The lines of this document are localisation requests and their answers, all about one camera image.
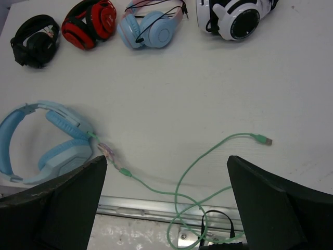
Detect blue pink cat-ear headphones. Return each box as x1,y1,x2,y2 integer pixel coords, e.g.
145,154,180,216
117,1,188,49

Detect red and black headphones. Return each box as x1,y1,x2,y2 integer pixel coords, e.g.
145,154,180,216
61,1,117,50

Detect green headphone cable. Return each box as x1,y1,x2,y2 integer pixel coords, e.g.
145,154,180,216
87,131,273,250

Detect aluminium table edge rail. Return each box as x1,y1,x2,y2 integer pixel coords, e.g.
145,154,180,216
97,196,243,231

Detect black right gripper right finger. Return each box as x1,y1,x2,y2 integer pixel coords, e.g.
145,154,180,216
227,156,332,249

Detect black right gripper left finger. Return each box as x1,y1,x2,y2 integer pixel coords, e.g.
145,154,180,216
1,156,107,249

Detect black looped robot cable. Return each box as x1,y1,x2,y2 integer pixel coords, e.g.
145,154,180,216
200,210,236,245

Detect white and black headphones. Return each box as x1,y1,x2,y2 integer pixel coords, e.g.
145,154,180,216
196,0,278,41

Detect light blue gaming headphones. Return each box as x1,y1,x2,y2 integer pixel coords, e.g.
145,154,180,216
0,100,95,185

